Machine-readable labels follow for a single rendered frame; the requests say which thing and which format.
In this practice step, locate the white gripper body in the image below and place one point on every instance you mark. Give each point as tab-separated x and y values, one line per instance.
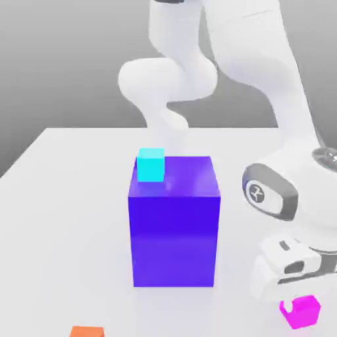
266	287

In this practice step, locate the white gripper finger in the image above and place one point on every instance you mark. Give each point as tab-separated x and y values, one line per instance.
289	306

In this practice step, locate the small magenta cube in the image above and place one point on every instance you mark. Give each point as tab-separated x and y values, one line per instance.
305	313

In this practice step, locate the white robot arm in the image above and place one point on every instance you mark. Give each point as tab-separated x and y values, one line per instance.
247	65

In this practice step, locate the small cyan cube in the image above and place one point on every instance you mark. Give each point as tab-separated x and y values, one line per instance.
150	165

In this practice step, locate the small orange cube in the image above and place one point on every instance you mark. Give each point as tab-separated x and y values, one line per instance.
87	332

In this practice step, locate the large purple box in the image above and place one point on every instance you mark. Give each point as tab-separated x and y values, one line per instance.
173	237

